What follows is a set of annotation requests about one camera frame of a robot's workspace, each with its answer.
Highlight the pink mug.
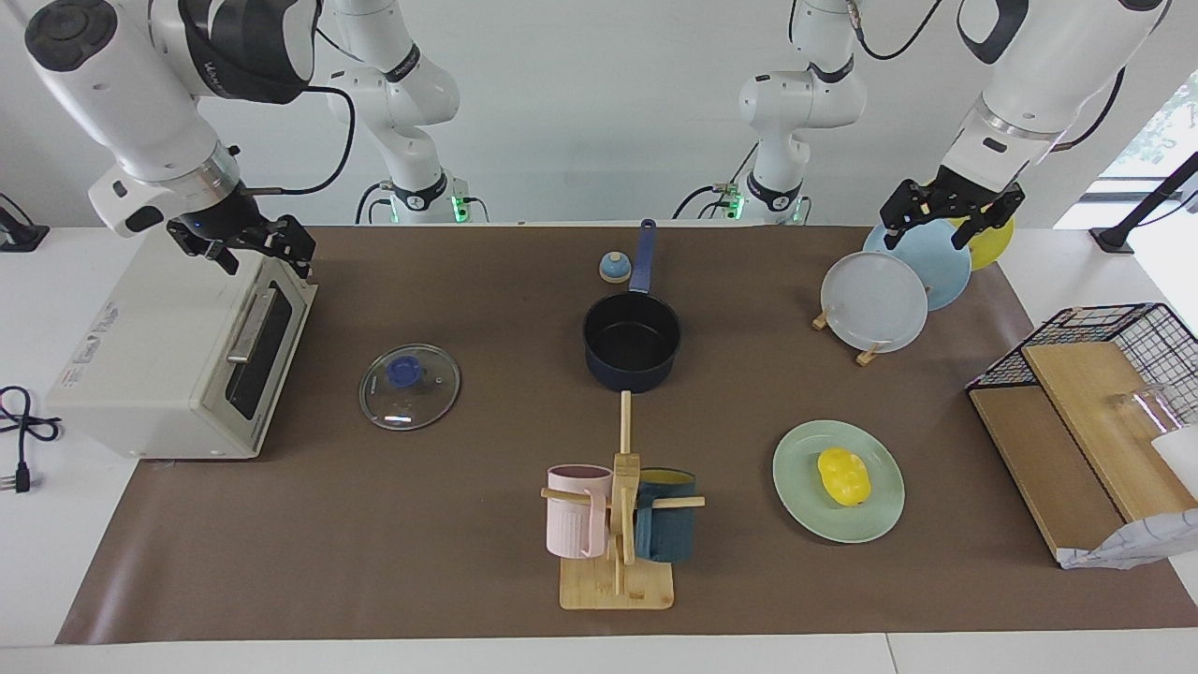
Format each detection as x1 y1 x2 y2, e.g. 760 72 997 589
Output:
547 464 614 560

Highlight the black stand leg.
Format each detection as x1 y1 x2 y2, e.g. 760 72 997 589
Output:
1090 153 1198 254

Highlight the white cup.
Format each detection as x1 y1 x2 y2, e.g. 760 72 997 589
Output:
1151 426 1198 497

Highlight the beige toaster oven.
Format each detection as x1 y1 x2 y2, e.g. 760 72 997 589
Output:
47 229 319 460

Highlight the light blue plate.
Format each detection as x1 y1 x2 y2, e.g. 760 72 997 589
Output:
862 222 972 312

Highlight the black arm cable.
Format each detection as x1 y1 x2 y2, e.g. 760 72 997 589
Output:
239 26 417 198
847 0 1126 153

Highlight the dark teal mug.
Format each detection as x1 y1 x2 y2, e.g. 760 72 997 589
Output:
635 468 698 564

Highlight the clear glass cup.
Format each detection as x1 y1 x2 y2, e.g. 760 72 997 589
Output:
1109 384 1185 436

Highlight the black base cable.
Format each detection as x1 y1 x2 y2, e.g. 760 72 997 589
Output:
355 181 392 226
674 143 759 222

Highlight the grey plate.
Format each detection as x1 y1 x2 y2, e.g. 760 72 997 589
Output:
821 251 929 355

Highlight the dark blue saucepan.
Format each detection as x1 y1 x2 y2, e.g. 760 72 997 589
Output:
583 219 682 393

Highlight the black clamp foot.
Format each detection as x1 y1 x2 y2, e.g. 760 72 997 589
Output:
0 194 50 252

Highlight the wooden plate rack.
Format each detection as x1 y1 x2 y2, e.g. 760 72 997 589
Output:
812 309 885 367

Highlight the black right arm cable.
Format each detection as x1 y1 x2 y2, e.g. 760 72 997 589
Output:
239 26 417 198

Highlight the glass lid blue knob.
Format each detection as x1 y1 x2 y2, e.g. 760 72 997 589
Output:
359 344 461 432

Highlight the black power cord with plug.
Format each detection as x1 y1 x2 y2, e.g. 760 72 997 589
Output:
0 386 62 494

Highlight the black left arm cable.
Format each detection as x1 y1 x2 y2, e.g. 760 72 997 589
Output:
847 0 1126 153

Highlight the white checked cloth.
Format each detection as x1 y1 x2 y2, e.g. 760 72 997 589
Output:
1058 508 1198 570

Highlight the wooden shelf unit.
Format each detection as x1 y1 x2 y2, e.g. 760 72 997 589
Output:
969 342 1198 563

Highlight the window with white frame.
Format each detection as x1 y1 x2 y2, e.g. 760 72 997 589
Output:
1095 75 1198 202

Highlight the pale green plate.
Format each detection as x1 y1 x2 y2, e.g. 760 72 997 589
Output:
773 419 906 544

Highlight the black wire basket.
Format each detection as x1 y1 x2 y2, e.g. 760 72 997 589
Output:
966 302 1198 427

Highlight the brown table mat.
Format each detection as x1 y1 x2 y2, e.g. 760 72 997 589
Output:
56 225 1198 645

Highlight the wooden mug rack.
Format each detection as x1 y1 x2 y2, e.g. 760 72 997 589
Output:
540 391 706 611

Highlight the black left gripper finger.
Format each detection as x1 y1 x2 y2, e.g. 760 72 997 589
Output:
880 181 926 250
952 190 1026 250

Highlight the yellow plate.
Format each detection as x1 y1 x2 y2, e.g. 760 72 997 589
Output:
945 213 1015 272

